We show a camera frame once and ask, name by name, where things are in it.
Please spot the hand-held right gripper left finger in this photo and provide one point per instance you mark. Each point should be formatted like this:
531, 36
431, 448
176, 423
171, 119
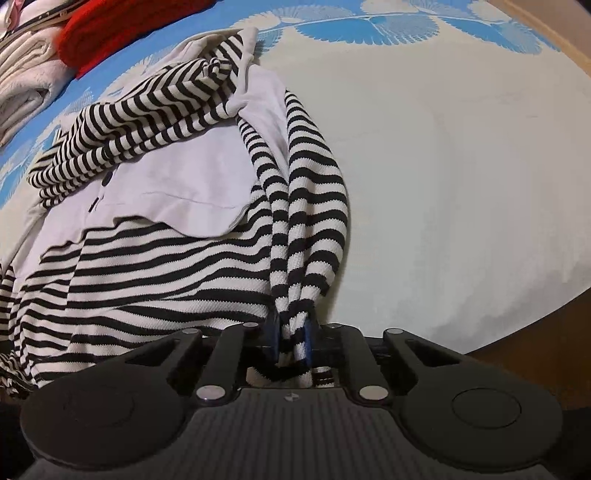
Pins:
272, 339

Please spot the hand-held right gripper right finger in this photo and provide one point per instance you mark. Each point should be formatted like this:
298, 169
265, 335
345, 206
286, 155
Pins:
307, 341

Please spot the striped and white hooded top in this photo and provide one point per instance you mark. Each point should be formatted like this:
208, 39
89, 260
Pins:
161, 258

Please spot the white fluffy folded blanket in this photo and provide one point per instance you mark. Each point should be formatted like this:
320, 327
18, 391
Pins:
32, 101
27, 53

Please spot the red folded quilt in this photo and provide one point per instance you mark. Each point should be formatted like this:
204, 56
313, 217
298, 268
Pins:
115, 32

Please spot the folded blanket with dark trim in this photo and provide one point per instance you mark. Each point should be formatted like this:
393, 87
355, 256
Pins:
41, 19

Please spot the white and pink garment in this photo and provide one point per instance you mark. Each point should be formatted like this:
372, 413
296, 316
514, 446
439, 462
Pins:
8, 8

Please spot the wooden bed frame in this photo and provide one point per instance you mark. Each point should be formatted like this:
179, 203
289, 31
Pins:
549, 346

